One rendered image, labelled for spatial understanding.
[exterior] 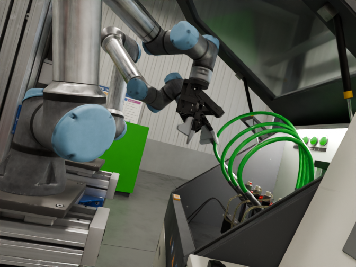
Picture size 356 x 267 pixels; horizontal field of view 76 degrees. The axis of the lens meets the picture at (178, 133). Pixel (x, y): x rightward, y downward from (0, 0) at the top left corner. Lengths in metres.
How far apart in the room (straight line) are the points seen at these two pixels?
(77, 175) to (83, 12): 0.75
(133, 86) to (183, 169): 6.80
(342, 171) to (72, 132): 0.58
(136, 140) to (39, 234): 3.58
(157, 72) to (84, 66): 7.10
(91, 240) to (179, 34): 0.58
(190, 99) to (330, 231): 0.50
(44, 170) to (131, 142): 3.55
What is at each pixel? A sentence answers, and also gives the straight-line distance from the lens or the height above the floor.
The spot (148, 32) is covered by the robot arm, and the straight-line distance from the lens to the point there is 0.77.
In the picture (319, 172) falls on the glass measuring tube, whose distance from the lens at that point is 1.07.
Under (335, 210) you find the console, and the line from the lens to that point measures 0.62.
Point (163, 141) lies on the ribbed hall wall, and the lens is 7.39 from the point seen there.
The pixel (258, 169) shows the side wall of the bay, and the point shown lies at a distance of 1.33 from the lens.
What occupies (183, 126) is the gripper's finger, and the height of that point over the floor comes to 1.28.
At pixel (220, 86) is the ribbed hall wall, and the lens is 8.03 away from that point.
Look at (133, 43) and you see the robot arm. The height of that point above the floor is 1.65.
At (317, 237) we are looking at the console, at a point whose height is 1.10.
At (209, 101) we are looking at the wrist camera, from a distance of 0.78.
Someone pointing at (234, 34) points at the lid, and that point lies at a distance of 1.15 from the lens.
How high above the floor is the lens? 1.24
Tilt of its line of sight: 1 degrees up
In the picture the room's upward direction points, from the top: 14 degrees clockwise
